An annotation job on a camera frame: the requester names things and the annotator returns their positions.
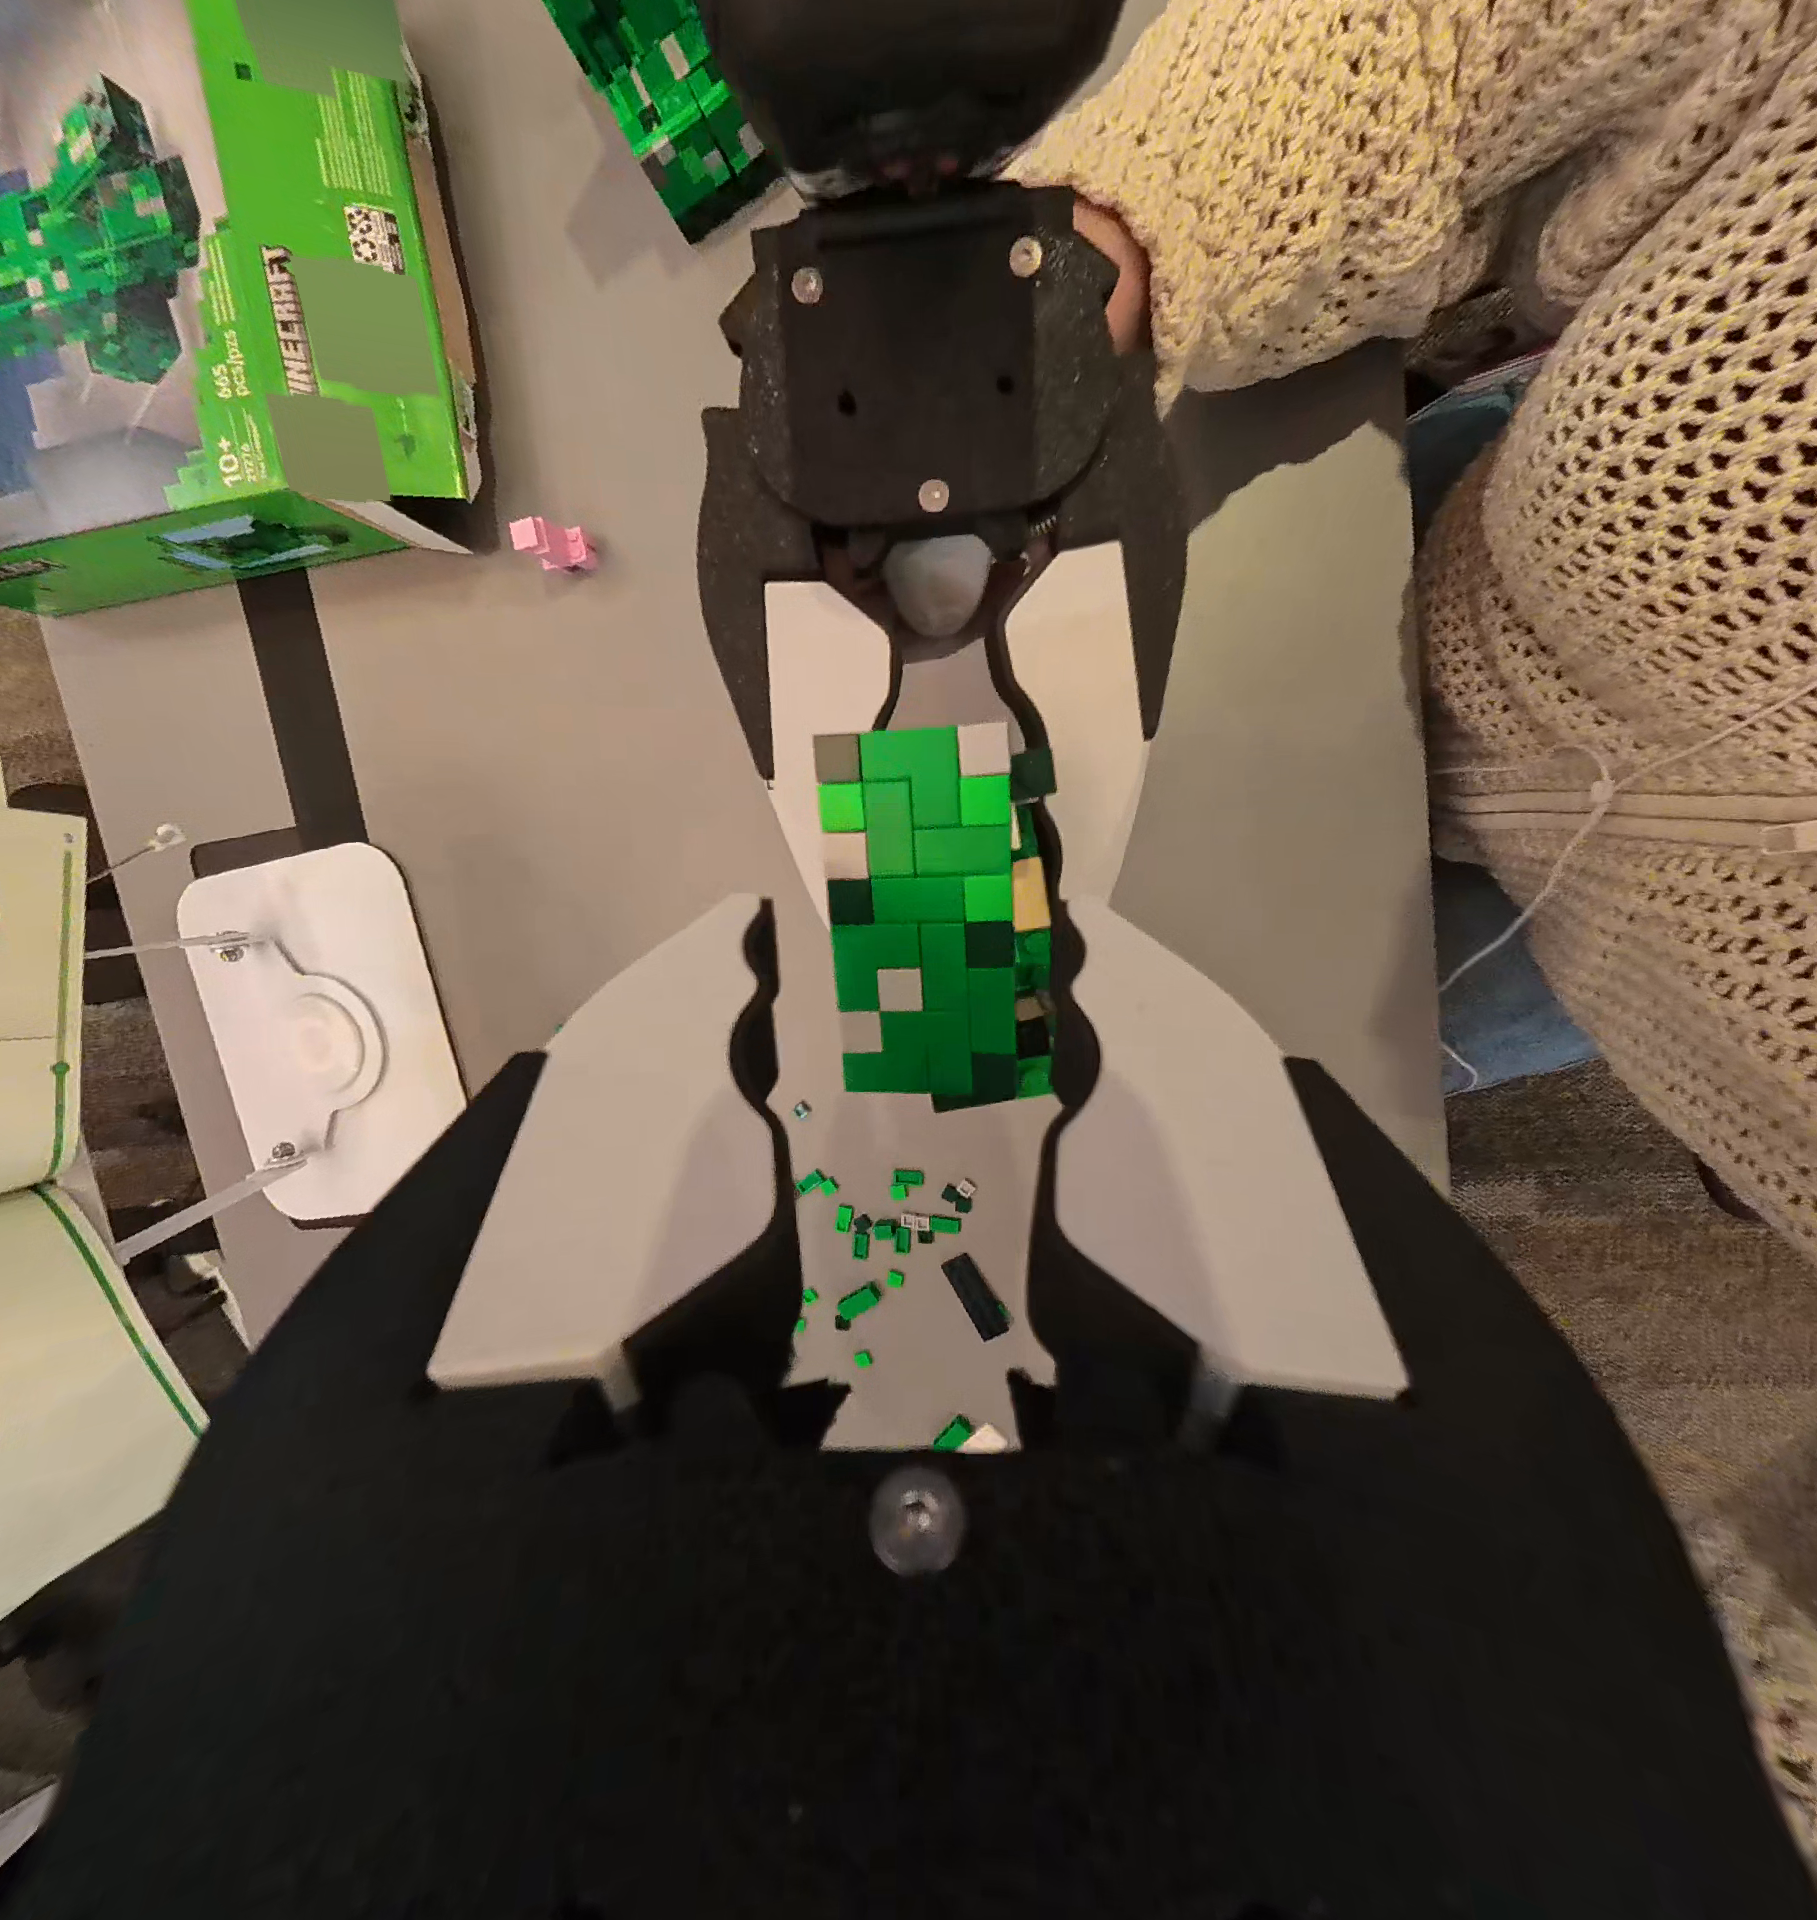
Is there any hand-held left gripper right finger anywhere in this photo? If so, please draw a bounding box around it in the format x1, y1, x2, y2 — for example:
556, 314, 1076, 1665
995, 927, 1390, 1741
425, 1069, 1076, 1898
1031, 892, 1412, 1419

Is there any green cardboard lego box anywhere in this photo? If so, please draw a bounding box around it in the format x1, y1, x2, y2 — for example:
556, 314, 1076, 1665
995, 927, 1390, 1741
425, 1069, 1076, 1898
0, 0, 484, 619

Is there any cream knit sweater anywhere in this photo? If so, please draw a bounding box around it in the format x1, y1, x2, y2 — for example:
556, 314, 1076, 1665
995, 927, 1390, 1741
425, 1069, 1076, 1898
1410, 253, 1817, 1308

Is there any green lego creeper figure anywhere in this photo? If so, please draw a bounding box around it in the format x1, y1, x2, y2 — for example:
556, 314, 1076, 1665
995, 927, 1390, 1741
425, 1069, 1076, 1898
539, 0, 784, 245

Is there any green tiled lego panel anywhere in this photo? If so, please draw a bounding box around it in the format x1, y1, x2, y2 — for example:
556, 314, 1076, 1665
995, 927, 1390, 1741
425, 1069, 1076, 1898
813, 723, 1057, 1115

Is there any white drawstring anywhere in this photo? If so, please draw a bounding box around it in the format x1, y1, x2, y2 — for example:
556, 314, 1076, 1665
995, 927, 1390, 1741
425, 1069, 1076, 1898
1433, 643, 1817, 1089

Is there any person's right forearm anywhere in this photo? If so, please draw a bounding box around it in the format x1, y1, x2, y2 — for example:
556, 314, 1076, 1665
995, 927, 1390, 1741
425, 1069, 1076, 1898
998, 0, 1817, 413

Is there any white instruction booklet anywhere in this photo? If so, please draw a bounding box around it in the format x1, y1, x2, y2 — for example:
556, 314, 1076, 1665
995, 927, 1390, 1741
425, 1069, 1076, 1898
0, 731, 207, 1660

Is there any blue cloth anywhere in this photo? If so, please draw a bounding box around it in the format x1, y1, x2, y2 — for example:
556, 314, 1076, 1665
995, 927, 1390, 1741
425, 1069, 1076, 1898
1410, 404, 1585, 1059

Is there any pile of loose lego pieces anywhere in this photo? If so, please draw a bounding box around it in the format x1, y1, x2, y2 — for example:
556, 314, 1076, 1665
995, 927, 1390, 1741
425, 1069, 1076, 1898
789, 1098, 989, 1370

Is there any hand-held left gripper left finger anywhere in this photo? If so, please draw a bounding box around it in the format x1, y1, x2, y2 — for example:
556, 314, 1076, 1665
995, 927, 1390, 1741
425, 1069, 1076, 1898
424, 892, 793, 1412

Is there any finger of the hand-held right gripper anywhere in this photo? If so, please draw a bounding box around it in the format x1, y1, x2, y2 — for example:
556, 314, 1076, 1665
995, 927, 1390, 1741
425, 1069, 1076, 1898
762, 576, 911, 901
995, 539, 1153, 901

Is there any white mounting plate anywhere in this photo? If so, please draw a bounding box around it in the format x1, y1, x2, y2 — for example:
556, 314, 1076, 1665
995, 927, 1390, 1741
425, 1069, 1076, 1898
172, 840, 470, 1223

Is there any black lego plate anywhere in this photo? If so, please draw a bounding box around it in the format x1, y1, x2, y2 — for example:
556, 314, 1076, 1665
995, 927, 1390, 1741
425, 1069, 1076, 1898
938, 1251, 1015, 1344

